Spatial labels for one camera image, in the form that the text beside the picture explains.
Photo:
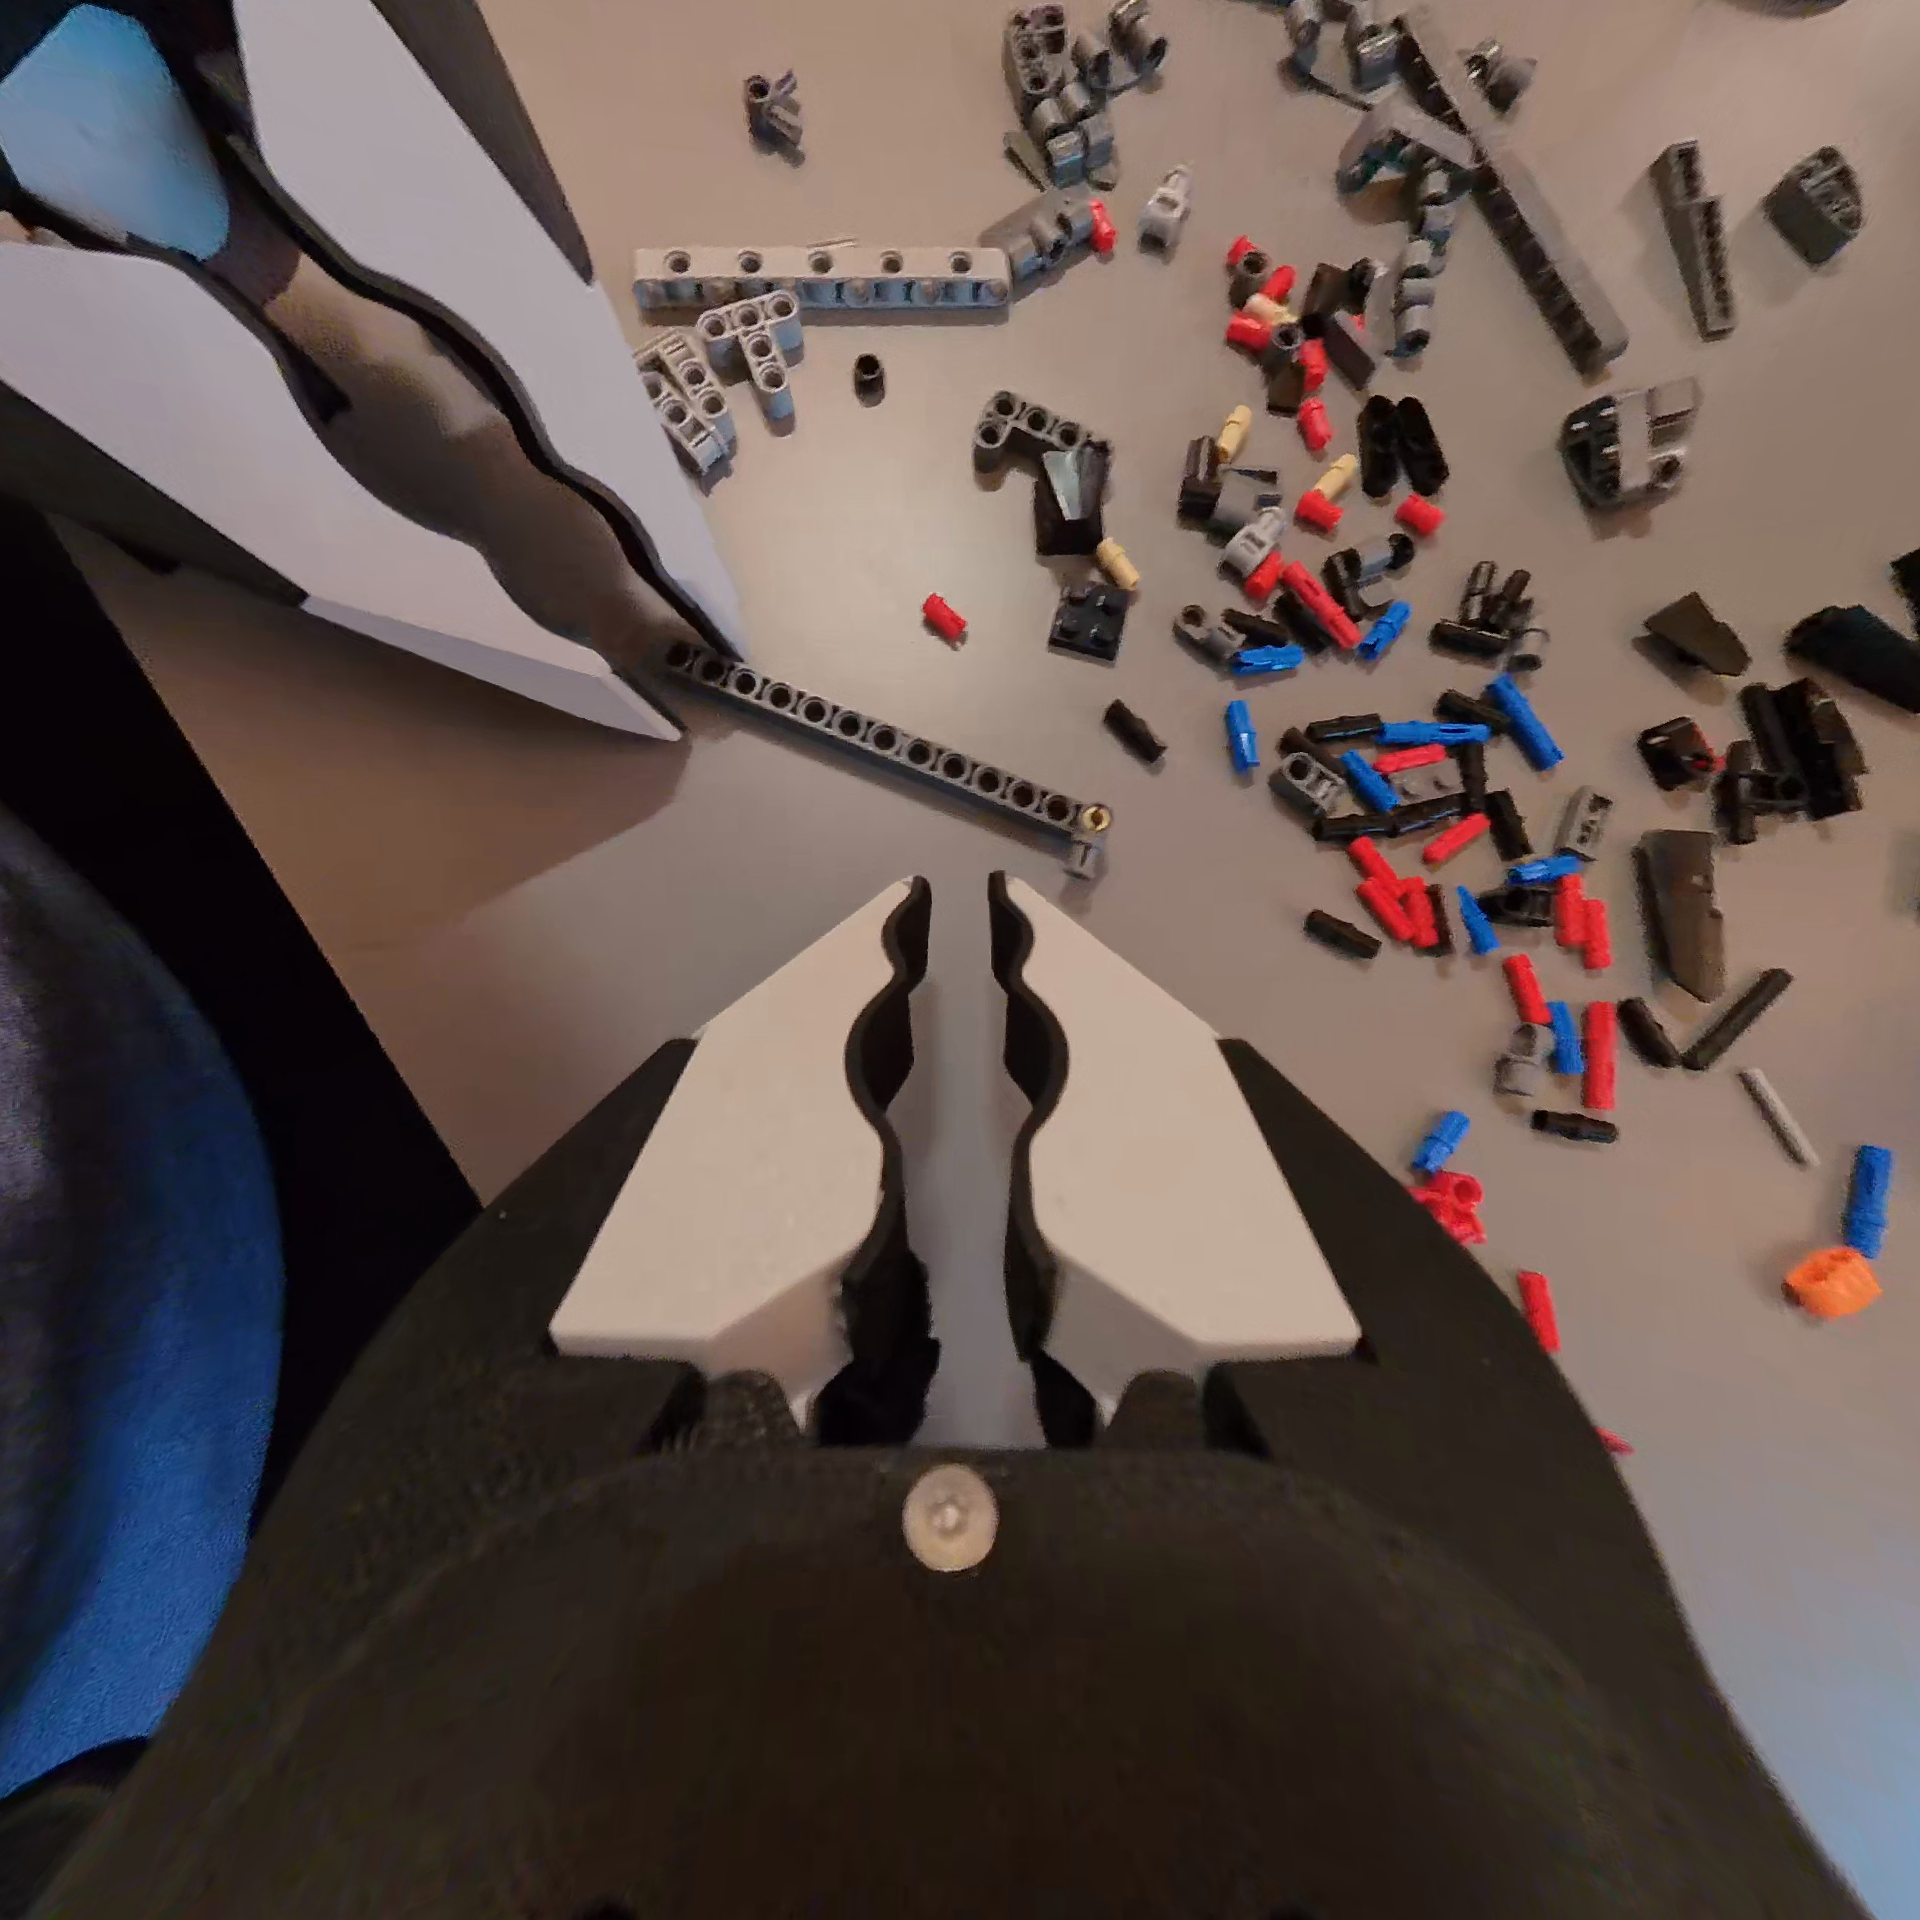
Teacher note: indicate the small black lego bush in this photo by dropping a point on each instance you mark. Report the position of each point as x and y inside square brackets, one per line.
[870, 377]

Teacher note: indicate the dark grey lego cross connector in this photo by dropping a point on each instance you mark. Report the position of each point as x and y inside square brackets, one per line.
[776, 109]

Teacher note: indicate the small grey lego connector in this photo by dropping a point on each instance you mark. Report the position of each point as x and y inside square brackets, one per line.
[1089, 859]

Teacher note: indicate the long dark grey lego plate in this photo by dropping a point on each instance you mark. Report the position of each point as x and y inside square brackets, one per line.
[1531, 228]

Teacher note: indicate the light grey T-shaped lego beam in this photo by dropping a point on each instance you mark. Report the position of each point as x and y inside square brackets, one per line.
[764, 339]

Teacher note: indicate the person's blue grey clothing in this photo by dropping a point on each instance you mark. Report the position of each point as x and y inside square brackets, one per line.
[119, 1276]

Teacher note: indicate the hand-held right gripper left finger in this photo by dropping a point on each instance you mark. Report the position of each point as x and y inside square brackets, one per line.
[735, 1201]

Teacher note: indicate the long light grey lego beam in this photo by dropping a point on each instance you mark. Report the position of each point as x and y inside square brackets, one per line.
[818, 282]

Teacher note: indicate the long black lego beam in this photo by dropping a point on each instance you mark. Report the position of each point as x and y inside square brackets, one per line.
[885, 741]

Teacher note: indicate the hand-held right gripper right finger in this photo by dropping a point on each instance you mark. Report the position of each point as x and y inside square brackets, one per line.
[1187, 1201]

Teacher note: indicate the pile of small lego pieces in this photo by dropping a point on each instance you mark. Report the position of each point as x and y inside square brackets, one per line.
[1388, 900]

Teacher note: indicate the light grey double lego beam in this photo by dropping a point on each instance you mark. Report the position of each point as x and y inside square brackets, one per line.
[690, 405]

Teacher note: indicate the angled lego beam with panel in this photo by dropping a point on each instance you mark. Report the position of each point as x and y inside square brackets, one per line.
[1038, 436]

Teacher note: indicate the orange round lego piece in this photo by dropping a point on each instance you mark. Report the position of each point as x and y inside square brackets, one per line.
[1833, 1283]

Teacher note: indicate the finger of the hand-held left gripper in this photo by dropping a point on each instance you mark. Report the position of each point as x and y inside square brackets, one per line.
[180, 391]
[451, 193]

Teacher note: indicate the short red lego bush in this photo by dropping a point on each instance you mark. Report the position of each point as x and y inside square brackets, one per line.
[944, 619]

